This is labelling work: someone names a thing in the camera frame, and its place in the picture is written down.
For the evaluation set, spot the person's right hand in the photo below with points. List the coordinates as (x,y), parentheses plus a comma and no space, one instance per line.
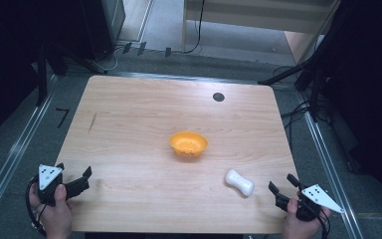
(298,227)

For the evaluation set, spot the dark cabinet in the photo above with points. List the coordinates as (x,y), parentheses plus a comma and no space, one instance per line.
(104,26)

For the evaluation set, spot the black tape strip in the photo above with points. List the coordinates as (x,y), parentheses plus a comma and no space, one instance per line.
(141,48)
(168,52)
(127,47)

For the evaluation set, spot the metal floor rail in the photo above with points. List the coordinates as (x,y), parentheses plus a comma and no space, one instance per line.
(331,172)
(10,159)

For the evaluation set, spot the person's left hand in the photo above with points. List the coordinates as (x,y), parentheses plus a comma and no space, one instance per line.
(58,215)

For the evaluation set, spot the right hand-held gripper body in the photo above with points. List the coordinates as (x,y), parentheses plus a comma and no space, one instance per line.
(313,202)

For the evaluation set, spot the dark round table grommet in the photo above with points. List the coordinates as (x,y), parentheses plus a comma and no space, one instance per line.
(218,97)

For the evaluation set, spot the orange plastic bowl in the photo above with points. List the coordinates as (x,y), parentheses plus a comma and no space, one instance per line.
(188,143)

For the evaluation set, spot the black metal stand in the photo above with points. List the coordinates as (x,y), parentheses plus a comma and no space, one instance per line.
(313,83)
(41,76)

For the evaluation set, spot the white peanut-shaped bottle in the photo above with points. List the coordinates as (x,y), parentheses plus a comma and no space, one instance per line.
(239,182)

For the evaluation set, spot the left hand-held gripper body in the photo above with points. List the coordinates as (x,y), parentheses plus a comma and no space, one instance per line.
(48,186)

